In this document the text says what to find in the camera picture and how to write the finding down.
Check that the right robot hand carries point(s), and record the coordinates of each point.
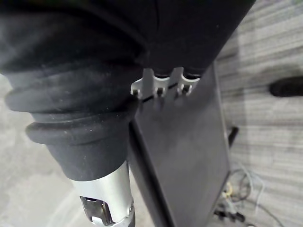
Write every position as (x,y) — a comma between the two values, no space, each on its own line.
(71,94)

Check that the grey stone vanity cabinet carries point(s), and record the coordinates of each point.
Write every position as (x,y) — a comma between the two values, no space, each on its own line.
(184,153)

